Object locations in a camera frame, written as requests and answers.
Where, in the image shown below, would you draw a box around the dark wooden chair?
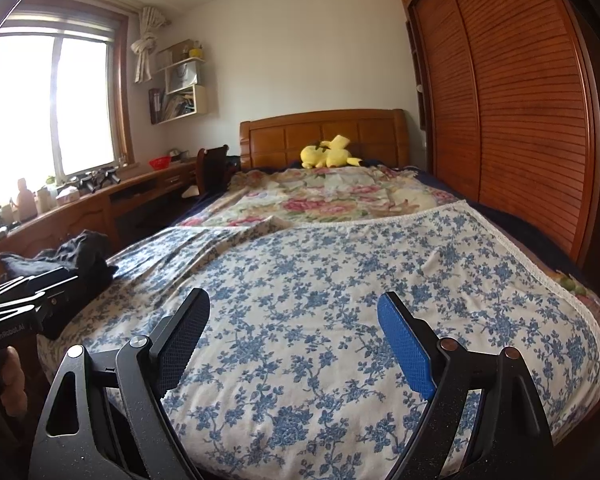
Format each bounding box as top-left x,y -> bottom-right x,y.
196,145 -> 241,196

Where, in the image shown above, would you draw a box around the black jacket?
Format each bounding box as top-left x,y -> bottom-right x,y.
0,230 -> 112,281

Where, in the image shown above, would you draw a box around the wooden desk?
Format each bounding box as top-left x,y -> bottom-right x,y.
0,160 -> 201,272

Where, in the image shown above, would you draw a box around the wooden bed headboard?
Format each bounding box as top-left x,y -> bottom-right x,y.
239,108 -> 412,171

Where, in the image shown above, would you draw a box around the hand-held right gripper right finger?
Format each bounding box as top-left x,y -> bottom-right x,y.
377,291 -> 556,480

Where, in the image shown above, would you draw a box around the black tools on desk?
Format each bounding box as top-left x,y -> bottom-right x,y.
77,167 -> 124,194

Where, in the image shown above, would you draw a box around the beige bottle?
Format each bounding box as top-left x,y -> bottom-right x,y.
15,177 -> 39,221

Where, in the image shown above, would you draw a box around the yellow plush toy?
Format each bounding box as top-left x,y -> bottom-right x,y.
300,135 -> 364,170

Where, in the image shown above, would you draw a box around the tied beige curtain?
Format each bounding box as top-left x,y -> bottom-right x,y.
131,6 -> 174,84

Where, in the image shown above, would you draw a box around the pink floral quilt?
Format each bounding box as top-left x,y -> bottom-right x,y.
177,166 -> 469,227

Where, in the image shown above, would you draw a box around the stack of papers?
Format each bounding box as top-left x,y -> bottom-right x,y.
161,89 -> 196,121

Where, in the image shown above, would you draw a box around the white wall shelf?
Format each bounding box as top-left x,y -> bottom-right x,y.
149,57 -> 209,125

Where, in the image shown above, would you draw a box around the white paper bag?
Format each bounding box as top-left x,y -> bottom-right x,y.
166,60 -> 200,94

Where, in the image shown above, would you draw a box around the brown paper bag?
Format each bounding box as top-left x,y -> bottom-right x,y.
157,40 -> 194,66

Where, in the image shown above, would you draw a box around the window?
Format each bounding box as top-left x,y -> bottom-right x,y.
0,10 -> 132,207

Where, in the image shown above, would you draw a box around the folded black garment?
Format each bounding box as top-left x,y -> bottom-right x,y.
42,257 -> 119,341

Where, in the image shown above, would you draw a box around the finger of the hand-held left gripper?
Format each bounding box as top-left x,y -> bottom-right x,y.
0,266 -> 80,295
0,290 -> 57,314

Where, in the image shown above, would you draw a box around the person's left hand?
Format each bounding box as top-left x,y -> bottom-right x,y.
4,346 -> 29,409

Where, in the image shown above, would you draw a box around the wooden bed with floral bedding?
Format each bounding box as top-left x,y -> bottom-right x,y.
37,199 -> 600,480

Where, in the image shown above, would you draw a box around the dark blue bedsheet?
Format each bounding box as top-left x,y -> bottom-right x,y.
415,167 -> 582,267

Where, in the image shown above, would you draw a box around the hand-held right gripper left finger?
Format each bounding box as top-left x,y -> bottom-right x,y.
29,287 -> 212,480

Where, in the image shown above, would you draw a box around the wooden slatted wardrobe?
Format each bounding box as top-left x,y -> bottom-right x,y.
395,0 -> 600,272

